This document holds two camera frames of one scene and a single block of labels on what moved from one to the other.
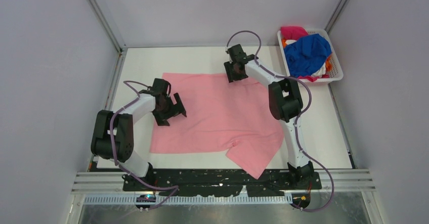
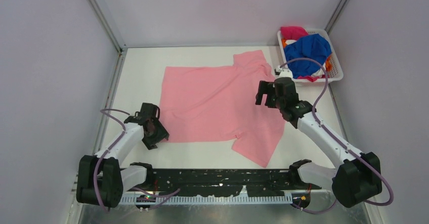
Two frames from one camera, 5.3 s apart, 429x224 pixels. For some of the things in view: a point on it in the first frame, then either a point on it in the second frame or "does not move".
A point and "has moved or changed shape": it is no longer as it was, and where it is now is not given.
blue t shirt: [307, 54] does not move
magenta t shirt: [292, 32] does not move
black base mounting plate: [200, 183] does not move
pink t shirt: [220, 113] has moved or changed shape
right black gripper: [228, 65] → [266, 87]
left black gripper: [175, 110] → [161, 134]
